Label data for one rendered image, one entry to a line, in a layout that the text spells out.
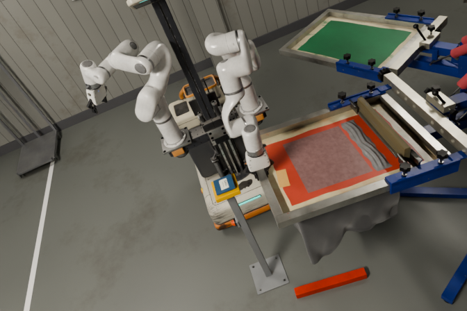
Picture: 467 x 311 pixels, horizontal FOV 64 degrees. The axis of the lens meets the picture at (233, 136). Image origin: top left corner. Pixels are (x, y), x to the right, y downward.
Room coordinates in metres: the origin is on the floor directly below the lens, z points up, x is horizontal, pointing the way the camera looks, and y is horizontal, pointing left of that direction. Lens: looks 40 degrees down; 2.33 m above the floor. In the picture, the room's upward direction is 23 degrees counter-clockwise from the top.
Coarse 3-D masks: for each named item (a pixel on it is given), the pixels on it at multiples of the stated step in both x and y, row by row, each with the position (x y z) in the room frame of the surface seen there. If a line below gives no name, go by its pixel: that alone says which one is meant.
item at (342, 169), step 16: (320, 160) 1.16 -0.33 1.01; (336, 160) 1.13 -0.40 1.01; (352, 160) 1.10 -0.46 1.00; (368, 160) 1.07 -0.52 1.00; (288, 176) 1.14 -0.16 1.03; (304, 176) 1.11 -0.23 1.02; (320, 176) 1.07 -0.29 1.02; (336, 176) 1.04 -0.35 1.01; (352, 176) 1.01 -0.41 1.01; (368, 176) 0.98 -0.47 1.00; (288, 192) 1.05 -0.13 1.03; (304, 192) 1.02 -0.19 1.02; (320, 192) 0.99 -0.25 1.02
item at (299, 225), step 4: (296, 224) 1.12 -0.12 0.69; (300, 224) 0.96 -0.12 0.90; (300, 228) 0.97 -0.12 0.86; (300, 232) 1.13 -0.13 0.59; (304, 232) 0.96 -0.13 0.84; (304, 236) 0.96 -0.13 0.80; (304, 240) 0.97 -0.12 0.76; (308, 240) 0.96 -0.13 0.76; (308, 244) 0.96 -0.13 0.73; (308, 248) 0.96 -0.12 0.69; (308, 252) 0.97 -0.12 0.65; (312, 256) 0.96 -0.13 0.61; (312, 260) 0.97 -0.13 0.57
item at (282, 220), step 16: (384, 96) 1.40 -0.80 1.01; (320, 112) 1.45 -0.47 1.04; (336, 112) 1.43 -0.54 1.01; (400, 112) 1.25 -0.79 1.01; (272, 128) 1.45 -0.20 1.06; (288, 128) 1.43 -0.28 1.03; (416, 128) 1.12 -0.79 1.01; (432, 144) 1.00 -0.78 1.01; (272, 192) 1.05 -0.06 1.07; (352, 192) 0.91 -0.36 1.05; (368, 192) 0.88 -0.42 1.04; (272, 208) 0.97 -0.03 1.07; (304, 208) 0.92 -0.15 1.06; (320, 208) 0.89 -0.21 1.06; (336, 208) 0.89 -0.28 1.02; (288, 224) 0.89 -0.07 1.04
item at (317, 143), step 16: (320, 128) 1.37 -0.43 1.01; (336, 128) 1.33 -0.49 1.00; (368, 128) 1.26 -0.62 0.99; (272, 144) 1.37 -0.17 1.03; (288, 144) 1.34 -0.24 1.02; (304, 144) 1.30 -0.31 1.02; (320, 144) 1.26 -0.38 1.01; (336, 144) 1.23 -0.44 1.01; (352, 144) 1.19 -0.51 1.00; (288, 160) 1.23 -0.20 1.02; (304, 160) 1.20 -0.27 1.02
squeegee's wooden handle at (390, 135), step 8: (360, 104) 1.35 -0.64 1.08; (368, 104) 1.31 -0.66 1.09; (368, 112) 1.26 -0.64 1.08; (376, 112) 1.23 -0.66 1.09; (368, 120) 1.26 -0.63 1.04; (376, 120) 1.20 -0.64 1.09; (384, 120) 1.17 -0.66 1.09; (376, 128) 1.19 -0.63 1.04; (384, 128) 1.12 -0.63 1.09; (392, 128) 1.11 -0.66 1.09; (384, 136) 1.12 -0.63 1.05; (392, 136) 1.07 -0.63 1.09; (392, 144) 1.06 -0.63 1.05; (400, 144) 1.00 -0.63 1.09; (400, 152) 1.00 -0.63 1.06; (408, 152) 0.97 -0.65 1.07
